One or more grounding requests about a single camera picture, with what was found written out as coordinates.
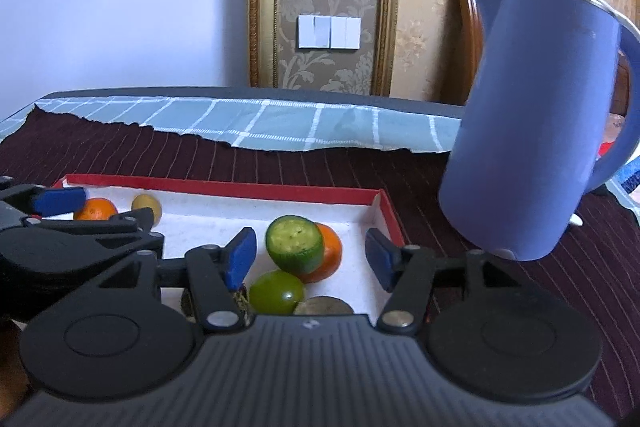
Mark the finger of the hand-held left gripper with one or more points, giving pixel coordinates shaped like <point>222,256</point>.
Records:
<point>132,221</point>
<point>60,200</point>

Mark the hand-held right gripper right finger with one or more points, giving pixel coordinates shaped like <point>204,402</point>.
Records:
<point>382,259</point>

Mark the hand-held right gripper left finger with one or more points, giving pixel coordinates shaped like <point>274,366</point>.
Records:
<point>242,257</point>

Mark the small yellow fruit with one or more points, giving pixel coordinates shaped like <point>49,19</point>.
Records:
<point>147,204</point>

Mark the large orange tangerine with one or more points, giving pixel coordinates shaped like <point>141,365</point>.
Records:
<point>95,209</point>

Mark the round green fruit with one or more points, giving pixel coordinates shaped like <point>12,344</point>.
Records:
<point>275,292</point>

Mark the small orange tangerine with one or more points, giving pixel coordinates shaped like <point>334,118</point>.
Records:
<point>331,257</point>

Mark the cut green fruit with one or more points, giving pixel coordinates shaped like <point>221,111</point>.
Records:
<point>292,242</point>

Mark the red cardboard tray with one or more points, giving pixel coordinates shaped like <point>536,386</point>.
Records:
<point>210,212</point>

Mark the person's left forearm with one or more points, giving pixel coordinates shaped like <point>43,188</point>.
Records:
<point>10,367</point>

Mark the light blue checked cloth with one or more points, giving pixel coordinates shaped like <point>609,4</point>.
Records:
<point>250,117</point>

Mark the blue electric kettle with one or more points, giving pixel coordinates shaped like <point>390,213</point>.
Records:
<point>525,132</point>

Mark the red white blue striped blanket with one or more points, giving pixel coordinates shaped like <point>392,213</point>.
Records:
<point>631,179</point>

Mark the white wall switch plate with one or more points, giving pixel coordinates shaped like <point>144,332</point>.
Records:
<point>314,31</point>
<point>346,33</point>

